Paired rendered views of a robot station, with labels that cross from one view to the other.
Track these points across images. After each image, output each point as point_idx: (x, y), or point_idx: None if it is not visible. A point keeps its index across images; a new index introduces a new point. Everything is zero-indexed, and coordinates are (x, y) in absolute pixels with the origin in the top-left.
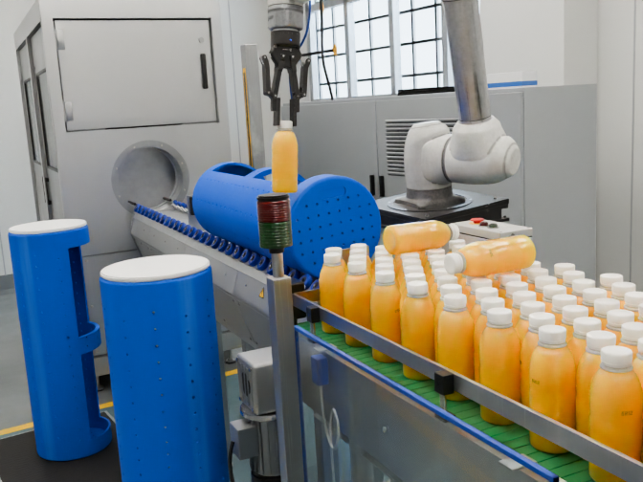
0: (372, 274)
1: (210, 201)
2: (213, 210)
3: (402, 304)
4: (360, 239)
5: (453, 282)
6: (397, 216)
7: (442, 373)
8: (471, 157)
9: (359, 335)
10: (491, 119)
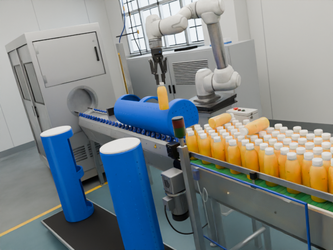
0: (208, 137)
1: (124, 112)
2: (126, 116)
3: (226, 148)
4: (192, 121)
5: (244, 138)
6: (197, 107)
7: (252, 172)
8: (223, 81)
9: (211, 160)
10: (228, 66)
